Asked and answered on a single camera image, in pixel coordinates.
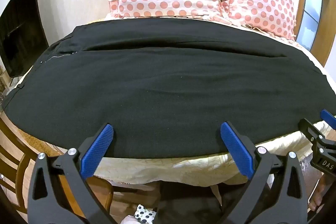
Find glass window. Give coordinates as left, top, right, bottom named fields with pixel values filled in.
left=299, top=0, right=324, bottom=52

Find black television screen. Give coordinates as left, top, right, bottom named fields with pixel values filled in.
left=0, top=0, right=50, bottom=79

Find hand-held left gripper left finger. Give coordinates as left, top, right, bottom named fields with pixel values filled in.
left=27, top=123, right=118, bottom=224

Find wooden window frame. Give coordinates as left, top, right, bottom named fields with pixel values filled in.
left=262, top=0, right=336, bottom=69

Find cream bed sheet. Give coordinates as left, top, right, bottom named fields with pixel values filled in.
left=16, top=16, right=336, bottom=188

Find wooden chair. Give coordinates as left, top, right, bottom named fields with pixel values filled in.
left=0, top=116, right=114, bottom=215

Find black dotted white cloth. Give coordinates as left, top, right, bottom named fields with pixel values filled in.
left=133, top=204, right=158, bottom=224

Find person's bare foot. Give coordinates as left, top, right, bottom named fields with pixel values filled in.
left=308, top=177, right=329, bottom=212

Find woven straw mat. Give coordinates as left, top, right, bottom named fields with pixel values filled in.
left=20, top=130, right=66, bottom=159

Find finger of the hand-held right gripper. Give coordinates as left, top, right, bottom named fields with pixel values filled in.
left=299, top=118, right=326, bottom=146
left=320, top=109, right=336, bottom=133

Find black pants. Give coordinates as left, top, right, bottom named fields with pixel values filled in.
left=1, top=18, right=336, bottom=159

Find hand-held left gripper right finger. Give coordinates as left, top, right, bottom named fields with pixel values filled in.
left=220, top=121, right=309, bottom=224

